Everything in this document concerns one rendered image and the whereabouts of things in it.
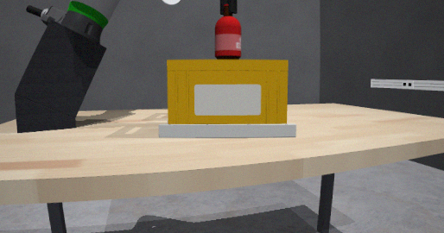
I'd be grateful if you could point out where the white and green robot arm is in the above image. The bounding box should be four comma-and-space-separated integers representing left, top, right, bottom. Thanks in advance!
26, 0, 120, 44

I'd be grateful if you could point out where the yellow crate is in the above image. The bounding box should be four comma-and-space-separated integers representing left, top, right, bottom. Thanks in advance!
168, 60, 288, 124

